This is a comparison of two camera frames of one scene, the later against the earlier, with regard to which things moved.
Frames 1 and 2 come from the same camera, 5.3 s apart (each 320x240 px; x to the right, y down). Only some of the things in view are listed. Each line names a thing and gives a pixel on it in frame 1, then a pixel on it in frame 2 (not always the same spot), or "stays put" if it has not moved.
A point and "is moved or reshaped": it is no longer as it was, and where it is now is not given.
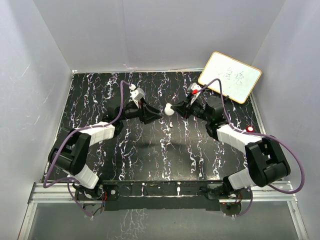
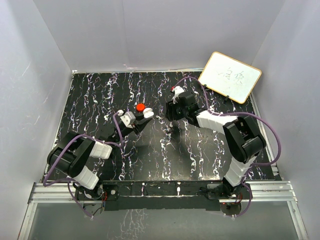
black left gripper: [144, 109] to [139, 125]
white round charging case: [167, 109] is moved or reshaped
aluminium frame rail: [280, 191] stays put
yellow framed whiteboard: [237, 79] stays put
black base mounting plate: [163, 196] stays put
